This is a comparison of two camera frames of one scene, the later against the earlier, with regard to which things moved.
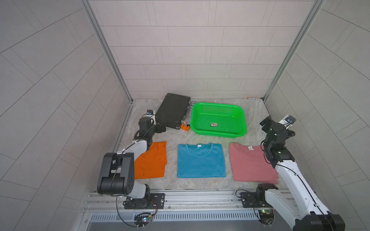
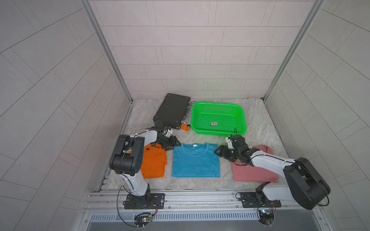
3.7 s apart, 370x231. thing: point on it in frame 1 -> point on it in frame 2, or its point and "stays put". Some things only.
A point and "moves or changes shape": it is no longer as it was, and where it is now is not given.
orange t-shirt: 151,163 stays put
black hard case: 173,110 stays put
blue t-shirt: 201,160 moves or changes shape
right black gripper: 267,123 -> 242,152
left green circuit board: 142,219 stays put
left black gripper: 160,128 -> 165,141
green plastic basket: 218,120 stays put
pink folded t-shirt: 250,164 stays put
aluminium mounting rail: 190,201 stays put
